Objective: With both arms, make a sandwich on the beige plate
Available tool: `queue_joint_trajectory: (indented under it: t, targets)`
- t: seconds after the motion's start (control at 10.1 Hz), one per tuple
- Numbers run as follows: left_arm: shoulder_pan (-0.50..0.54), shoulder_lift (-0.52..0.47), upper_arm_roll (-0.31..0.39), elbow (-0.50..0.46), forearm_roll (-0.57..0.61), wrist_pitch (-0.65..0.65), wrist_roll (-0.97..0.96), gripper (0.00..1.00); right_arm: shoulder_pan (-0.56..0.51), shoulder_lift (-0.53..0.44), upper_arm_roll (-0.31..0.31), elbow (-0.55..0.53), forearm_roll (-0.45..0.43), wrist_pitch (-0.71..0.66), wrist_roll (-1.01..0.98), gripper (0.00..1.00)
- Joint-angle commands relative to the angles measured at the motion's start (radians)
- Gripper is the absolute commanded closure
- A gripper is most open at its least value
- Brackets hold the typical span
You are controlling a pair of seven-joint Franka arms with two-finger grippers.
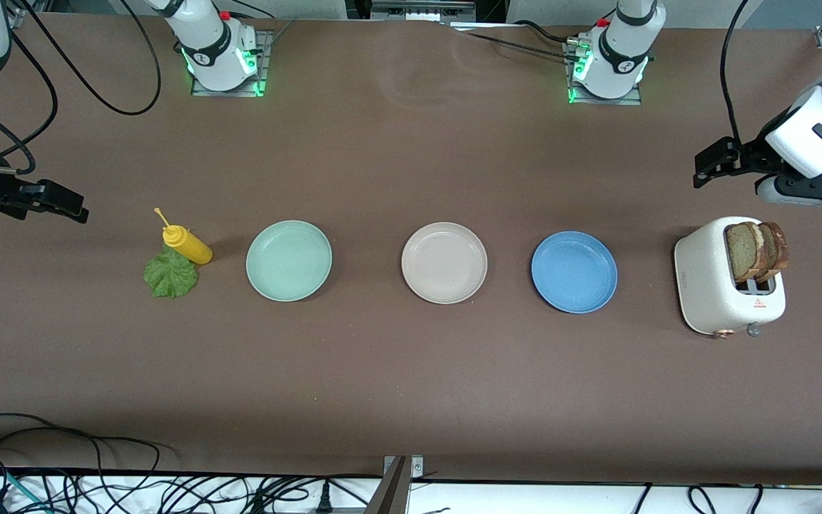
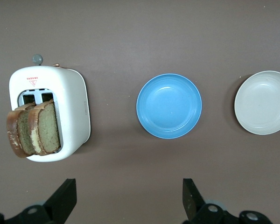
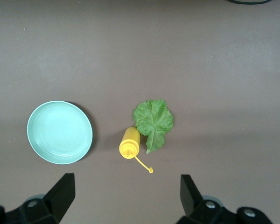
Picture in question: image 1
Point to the black corrugated conduit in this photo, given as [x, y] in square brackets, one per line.
[518, 45]

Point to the beige plate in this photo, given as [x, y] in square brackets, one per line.
[444, 263]

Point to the dark crust bread slice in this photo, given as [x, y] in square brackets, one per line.
[778, 246]

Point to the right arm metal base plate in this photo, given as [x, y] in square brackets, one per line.
[266, 43]

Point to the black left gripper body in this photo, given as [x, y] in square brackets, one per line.
[753, 156]

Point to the black power plug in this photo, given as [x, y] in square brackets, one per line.
[324, 498]

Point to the grey metal frame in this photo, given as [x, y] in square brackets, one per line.
[418, 8]

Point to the blue plate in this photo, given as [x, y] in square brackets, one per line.
[574, 271]

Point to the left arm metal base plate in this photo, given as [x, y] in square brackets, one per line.
[632, 100]

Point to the green plate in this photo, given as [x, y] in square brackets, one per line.
[288, 260]

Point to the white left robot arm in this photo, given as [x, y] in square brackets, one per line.
[621, 64]

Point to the white toaster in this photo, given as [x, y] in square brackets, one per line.
[703, 285]

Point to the light crust bread slice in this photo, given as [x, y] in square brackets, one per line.
[743, 251]

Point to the green lettuce leaf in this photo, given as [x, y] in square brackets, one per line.
[168, 275]

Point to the yellow mustard squeeze bottle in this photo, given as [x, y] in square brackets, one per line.
[190, 246]

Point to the silver clamp plate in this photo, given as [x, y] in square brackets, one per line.
[417, 467]

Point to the grey camera mount pole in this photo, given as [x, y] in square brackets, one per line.
[389, 492]

